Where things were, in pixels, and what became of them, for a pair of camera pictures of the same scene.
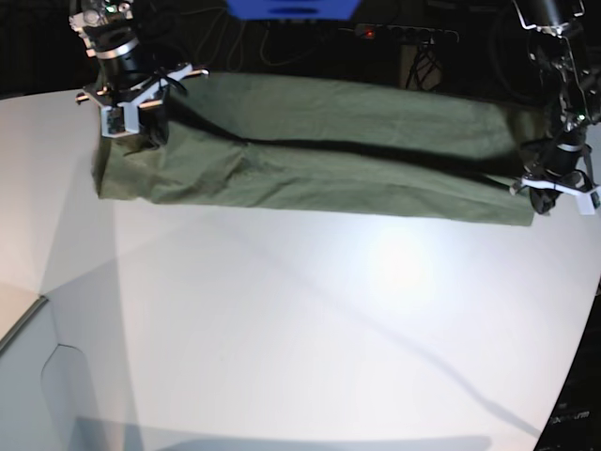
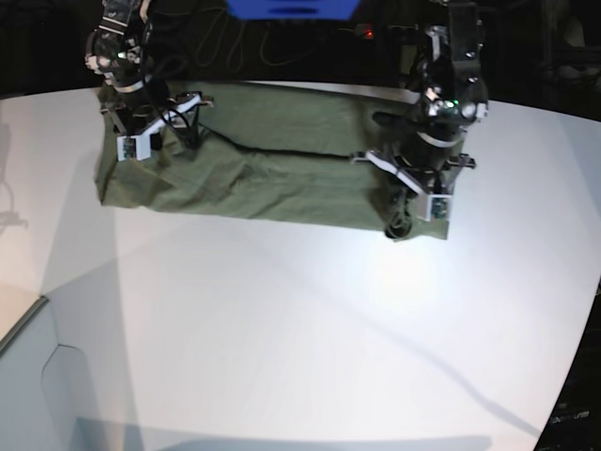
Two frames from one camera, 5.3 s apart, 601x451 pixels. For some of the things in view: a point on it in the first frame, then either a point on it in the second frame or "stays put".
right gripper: x=560 y=157 -> x=421 y=151
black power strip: x=405 y=33 stays put
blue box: x=292 y=9 stays put
